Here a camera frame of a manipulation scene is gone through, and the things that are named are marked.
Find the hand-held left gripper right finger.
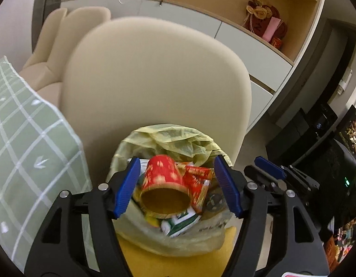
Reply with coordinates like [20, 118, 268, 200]
[214, 155, 330, 277]

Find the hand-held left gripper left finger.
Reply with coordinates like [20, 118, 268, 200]
[24, 156, 142, 277]

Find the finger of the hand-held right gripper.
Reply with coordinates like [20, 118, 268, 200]
[254, 156, 320, 197]
[244, 165, 284, 193]

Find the red paper cup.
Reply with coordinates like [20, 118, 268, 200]
[140, 155, 190, 219]

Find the yellowish plastic bin bag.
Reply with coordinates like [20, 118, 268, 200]
[106, 123, 234, 258]

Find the red gold packet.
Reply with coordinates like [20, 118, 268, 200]
[182, 163, 215, 213]

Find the black speaker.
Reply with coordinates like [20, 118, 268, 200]
[266, 101, 339, 163]

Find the colourful screen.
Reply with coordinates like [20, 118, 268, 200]
[338, 104, 356, 163]

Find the colourful printed cloth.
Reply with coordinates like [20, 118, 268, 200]
[325, 216, 356, 266]

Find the green white carton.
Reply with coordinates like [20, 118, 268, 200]
[161, 208, 200, 238]

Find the green checked tablecloth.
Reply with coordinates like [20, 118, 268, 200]
[0, 55, 93, 269]

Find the wooden shelf unit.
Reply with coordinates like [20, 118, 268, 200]
[59, 0, 329, 130]

